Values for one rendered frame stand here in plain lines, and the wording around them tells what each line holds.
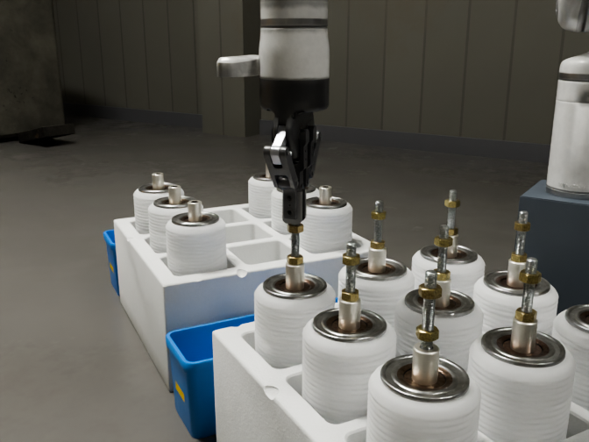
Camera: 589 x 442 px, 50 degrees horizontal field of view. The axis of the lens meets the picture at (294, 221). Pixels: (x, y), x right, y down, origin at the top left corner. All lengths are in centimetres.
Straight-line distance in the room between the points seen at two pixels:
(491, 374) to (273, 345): 25
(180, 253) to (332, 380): 44
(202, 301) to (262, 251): 20
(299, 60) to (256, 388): 35
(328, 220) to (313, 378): 47
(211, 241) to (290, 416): 42
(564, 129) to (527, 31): 196
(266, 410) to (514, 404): 25
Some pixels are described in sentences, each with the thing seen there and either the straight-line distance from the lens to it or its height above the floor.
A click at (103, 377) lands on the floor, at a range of 111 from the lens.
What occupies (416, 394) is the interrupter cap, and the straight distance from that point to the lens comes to 55.
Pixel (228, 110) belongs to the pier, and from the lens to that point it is 353.
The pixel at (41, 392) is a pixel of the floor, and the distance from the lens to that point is 110.
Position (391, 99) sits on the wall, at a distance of 318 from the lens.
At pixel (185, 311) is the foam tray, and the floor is 13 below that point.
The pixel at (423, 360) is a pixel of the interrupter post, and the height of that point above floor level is 27.
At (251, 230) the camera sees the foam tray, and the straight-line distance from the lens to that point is 126.
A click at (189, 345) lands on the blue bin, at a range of 97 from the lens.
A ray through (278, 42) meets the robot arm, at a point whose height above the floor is 53.
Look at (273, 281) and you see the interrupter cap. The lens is 76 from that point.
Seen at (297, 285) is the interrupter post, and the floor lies 26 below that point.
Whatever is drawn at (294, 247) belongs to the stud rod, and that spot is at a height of 30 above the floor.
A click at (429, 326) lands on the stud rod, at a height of 30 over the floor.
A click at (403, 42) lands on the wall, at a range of 315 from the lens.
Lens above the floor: 54
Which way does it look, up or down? 16 degrees down
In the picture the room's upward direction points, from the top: straight up
